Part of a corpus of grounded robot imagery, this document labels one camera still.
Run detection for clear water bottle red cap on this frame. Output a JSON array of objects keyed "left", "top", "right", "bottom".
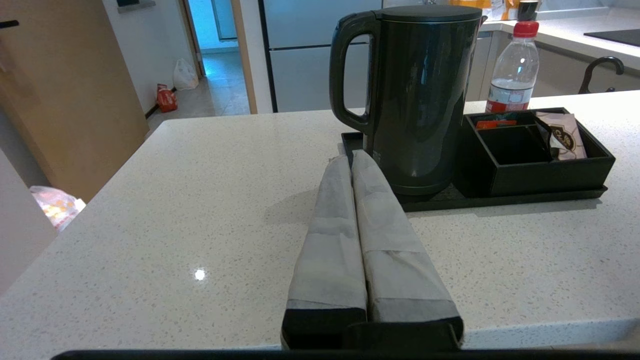
[{"left": 485, "top": 21, "right": 540, "bottom": 114}]

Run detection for black curved hook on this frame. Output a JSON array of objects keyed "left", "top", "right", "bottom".
[{"left": 578, "top": 56, "right": 625, "bottom": 95}]

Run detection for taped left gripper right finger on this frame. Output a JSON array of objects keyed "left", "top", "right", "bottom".
[{"left": 351, "top": 149, "right": 464, "bottom": 351}]

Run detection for red sachet packet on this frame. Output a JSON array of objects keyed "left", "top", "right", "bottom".
[{"left": 475, "top": 119, "right": 518, "bottom": 130}]

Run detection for dark framed window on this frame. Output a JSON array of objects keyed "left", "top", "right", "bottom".
[{"left": 116, "top": 0, "right": 156, "bottom": 14}]

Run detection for silver refrigerator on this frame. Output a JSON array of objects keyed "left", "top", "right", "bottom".
[{"left": 258, "top": 0, "right": 383, "bottom": 114}]

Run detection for black compartment organizer box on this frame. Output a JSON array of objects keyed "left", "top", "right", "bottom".
[{"left": 454, "top": 107, "right": 616, "bottom": 198}]

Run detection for brown wooden door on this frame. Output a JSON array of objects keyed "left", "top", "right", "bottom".
[{"left": 0, "top": 0, "right": 150, "bottom": 203}]

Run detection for black induction cooktop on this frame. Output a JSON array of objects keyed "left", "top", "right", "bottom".
[{"left": 583, "top": 29, "right": 640, "bottom": 48}]

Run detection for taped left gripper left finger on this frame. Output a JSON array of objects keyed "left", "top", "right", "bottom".
[{"left": 281, "top": 155, "right": 368, "bottom": 351}]

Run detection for beige tea bag sachet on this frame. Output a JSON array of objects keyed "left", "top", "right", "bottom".
[{"left": 535, "top": 111, "right": 588, "bottom": 162}]

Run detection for cardboard box yellow tape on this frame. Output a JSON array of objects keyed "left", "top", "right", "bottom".
[{"left": 449, "top": 0, "right": 501, "bottom": 21}]

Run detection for red bag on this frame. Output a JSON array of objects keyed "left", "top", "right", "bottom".
[{"left": 156, "top": 84, "right": 178, "bottom": 113}]

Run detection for black mug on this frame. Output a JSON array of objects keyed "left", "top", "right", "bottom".
[{"left": 517, "top": 0, "right": 540, "bottom": 22}]

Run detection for grey sink base cabinet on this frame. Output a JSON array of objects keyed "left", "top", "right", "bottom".
[{"left": 465, "top": 32, "right": 493, "bottom": 102}]

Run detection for white plastic bag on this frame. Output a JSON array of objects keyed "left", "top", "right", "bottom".
[{"left": 173, "top": 58, "right": 199, "bottom": 91}]

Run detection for black electric kettle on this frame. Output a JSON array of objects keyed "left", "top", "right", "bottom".
[{"left": 329, "top": 5, "right": 488, "bottom": 197}]

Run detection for white cabinet panel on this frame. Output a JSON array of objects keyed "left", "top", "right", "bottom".
[{"left": 0, "top": 150, "right": 58, "bottom": 296}]

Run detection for black serving tray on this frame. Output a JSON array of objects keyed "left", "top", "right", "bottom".
[{"left": 341, "top": 131, "right": 609, "bottom": 213}]

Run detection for grey cooktop base cabinet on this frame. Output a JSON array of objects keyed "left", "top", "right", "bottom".
[{"left": 487, "top": 32, "right": 640, "bottom": 99}]

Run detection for translucent bag colourful contents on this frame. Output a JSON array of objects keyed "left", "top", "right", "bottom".
[{"left": 29, "top": 186, "right": 87, "bottom": 233}]

